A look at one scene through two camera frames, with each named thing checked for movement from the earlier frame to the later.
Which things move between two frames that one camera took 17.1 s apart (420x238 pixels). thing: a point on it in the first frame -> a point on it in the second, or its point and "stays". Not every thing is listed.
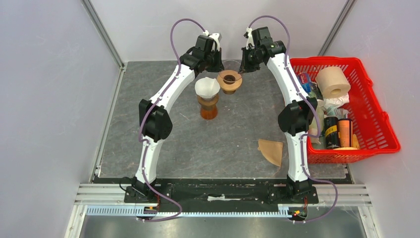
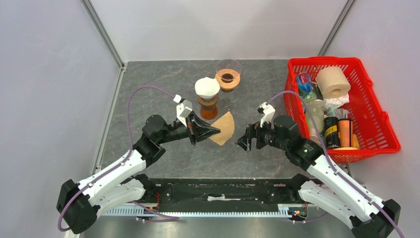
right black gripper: x=245 y=67 -> x=253 y=131
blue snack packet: x=305 y=80 stays
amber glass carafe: x=208 y=112 stays
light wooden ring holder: x=228 y=81 stays
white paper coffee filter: x=207 y=88 stays
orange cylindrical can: x=345 y=132 stays
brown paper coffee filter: x=272 y=150 -> x=225 y=123
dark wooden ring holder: x=208 y=101 stays
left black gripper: x=218 y=54 -> x=197 y=129
